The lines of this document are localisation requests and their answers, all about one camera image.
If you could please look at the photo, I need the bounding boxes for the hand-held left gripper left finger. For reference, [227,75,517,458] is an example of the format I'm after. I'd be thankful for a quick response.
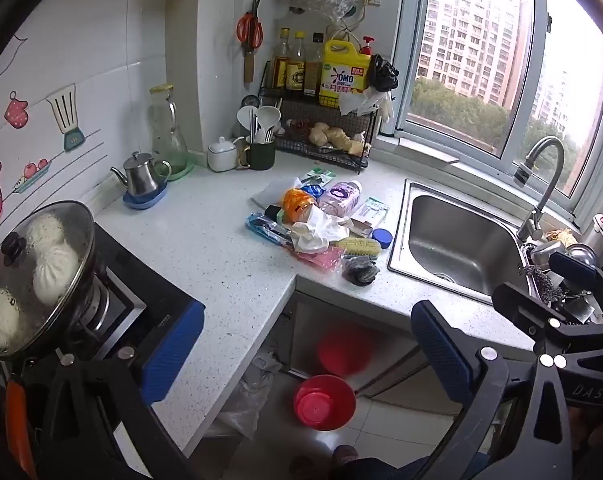
[24,301,206,480]

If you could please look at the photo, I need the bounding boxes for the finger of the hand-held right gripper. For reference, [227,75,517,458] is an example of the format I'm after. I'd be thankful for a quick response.
[491,284,603,356]
[549,251,603,311]

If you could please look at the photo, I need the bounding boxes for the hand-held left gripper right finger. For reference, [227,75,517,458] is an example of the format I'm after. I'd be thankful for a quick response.
[410,300,575,480]

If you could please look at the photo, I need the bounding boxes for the blue scrubbing brush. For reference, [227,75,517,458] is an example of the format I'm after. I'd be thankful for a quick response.
[331,237,382,258]

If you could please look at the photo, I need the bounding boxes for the pink plastic wrapper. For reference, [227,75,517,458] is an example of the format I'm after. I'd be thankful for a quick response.
[299,247,347,272]

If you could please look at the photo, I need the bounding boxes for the white paper towel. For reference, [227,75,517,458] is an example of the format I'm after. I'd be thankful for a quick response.
[252,177,302,208]

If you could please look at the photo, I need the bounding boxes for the green toothbrush card package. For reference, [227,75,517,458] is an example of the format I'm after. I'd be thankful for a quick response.
[299,167,336,186]

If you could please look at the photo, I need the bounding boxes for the steel bowl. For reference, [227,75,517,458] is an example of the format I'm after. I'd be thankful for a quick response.
[564,242,599,268]

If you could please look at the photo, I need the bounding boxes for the steel dish rack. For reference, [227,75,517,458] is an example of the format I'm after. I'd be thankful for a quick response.
[524,240,603,326]

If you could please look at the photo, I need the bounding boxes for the steel faucet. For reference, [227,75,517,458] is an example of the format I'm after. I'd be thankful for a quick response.
[512,136,567,243]

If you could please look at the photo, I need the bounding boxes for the black gas stove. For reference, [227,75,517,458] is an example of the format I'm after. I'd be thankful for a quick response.
[56,222,206,361]

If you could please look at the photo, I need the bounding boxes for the clear floor plastic bag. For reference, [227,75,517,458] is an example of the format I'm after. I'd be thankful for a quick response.
[216,355,277,441]

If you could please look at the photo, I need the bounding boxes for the steel sink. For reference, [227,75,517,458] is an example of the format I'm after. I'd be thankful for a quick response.
[387,178,537,306]

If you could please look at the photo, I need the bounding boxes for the dark steel wool scrubber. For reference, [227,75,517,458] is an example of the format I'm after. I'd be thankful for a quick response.
[342,256,381,287]

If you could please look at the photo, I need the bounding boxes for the red bucket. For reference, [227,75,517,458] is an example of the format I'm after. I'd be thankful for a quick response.
[294,374,357,431]

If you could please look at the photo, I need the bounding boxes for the white lower cabinet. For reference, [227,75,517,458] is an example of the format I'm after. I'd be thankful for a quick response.
[282,287,432,396]

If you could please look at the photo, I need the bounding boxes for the person's foot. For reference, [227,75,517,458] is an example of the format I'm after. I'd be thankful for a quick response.
[289,444,362,480]

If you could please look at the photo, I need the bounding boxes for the white steamed bun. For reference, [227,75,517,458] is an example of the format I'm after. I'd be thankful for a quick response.
[33,246,80,306]
[26,214,66,256]
[0,287,35,353]

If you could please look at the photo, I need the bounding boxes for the blue saucer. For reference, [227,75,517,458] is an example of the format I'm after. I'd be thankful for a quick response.
[122,183,169,210]

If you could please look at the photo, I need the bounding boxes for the white green box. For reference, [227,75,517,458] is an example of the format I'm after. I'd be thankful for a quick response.
[349,197,389,236]

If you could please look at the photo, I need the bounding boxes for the white plastic bag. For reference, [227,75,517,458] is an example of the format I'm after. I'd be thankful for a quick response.
[288,207,349,254]

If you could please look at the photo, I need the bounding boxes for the steel teapot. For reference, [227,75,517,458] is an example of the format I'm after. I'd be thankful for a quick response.
[110,151,172,197]

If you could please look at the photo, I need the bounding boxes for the green tray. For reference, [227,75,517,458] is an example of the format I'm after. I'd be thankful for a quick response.
[169,152,197,181]

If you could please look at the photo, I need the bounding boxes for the steel pot with glass lid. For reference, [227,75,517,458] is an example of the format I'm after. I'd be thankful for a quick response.
[0,201,110,358]

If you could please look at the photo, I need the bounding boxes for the pink purple wipes pack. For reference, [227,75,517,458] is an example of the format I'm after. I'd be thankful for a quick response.
[319,180,363,217]

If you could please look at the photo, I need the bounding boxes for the orange snack bag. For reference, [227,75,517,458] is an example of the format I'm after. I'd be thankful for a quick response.
[282,187,318,223]

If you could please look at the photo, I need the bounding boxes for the white lidded jar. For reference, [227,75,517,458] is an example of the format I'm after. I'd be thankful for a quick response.
[208,136,246,172]

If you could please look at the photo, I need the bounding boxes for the window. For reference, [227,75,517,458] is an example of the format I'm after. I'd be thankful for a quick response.
[394,0,603,216]

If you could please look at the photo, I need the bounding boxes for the dark green mug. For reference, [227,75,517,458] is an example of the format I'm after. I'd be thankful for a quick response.
[238,136,277,171]

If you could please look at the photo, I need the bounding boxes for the glass carafe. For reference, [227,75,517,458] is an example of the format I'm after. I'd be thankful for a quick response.
[149,84,188,168]

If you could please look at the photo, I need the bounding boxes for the ginger root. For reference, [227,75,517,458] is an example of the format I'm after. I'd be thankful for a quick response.
[309,122,367,156]

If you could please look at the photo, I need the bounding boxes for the white rubber gloves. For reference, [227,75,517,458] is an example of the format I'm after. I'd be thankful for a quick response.
[339,90,395,123]

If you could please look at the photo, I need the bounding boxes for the white spatula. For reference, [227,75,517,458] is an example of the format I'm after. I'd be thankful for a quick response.
[258,106,281,137]

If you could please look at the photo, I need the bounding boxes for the black plastic bag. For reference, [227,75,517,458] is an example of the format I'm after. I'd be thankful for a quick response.
[369,54,399,93]

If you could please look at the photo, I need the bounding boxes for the yellow detergent jug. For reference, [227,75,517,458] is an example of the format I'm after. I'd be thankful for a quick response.
[320,39,372,95]

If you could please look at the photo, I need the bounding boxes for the brown sauce bottle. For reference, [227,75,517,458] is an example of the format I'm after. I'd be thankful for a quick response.
[270,27,291,92]
[286,31,307,98]

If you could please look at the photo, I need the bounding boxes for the dark sauce bottle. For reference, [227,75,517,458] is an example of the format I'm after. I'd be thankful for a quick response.
[304,32,325,98]

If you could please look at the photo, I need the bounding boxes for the fruit plate wall sticker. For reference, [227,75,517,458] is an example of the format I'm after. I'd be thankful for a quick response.
[14,158,50,192]

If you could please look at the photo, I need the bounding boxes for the blender wall sticker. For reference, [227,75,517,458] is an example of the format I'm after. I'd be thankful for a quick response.
[46,84,86,152]

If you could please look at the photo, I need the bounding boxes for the black wire rack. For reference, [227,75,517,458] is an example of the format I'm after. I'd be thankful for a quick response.
[260,60,388,175]

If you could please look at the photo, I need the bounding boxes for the oven mitt wall sticker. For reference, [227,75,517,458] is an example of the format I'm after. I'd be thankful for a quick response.
[4,91,30,128]

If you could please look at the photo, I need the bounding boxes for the orange handled scissors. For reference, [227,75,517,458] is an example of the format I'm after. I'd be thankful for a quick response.
[236,0,265,53]

